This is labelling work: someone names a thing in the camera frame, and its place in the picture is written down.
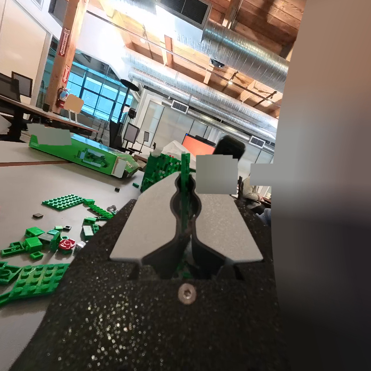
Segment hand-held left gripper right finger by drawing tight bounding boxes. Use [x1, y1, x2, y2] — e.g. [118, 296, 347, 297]
[190, 176, 264, 265]

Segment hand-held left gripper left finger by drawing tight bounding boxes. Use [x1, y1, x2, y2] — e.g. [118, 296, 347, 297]
[110, 171, 186, 265]

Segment checkered green brick plate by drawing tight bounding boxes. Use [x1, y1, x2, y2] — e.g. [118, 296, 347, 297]
[180, 152, 192, 235]

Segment pile of green bricks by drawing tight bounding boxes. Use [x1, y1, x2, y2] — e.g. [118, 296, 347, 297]
[0, 194, 118, 308]

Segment grey desk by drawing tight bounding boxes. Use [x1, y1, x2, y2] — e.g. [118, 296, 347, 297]
[0, 140, 151, 371]

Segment large orange screen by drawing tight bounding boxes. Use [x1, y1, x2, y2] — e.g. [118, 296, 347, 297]
[182, 133, 216, 155]

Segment narrow green studded plate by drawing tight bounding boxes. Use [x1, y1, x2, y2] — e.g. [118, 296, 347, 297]
[84, 199, 114, 219]

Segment white crumpled paper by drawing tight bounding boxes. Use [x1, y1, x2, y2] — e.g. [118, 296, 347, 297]
[161, 140, 186, 155]

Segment large green brick box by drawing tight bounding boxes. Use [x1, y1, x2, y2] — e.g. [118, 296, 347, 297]
[140, 152, 186, 192]

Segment green cardboard box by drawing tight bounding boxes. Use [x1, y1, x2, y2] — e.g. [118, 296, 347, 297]
[28, 133, 140, 178]

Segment dark screen on stand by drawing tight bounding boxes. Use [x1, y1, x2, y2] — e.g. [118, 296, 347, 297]
[123, 122, 140, 142]

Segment black round pole stand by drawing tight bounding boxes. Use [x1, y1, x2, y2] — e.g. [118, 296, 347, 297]
[119, 79, 140, 123]

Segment wooden beam structure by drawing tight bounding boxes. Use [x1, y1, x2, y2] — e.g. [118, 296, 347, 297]
[87, 0, 308, 116]

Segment wooden board stand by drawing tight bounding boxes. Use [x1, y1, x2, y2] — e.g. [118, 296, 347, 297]
[63, 94, 85, 123]

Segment green hollow brick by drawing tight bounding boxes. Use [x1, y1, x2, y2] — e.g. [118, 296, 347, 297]
[0, 261, 22, 286]

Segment red fire extinguisher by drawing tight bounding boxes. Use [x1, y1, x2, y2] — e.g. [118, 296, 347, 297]
[56, 87, 69, 109]

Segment wooden edged table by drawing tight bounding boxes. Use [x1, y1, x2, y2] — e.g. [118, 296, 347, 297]
[0, 96, 99, 137]

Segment silver ventilation duct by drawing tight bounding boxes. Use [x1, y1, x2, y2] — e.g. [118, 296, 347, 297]
[200, 20, 290, 93]
[122, 48, 279, 137]

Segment wooden post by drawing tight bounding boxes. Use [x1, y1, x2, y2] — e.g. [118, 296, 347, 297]
[46, 0, 87, 113]

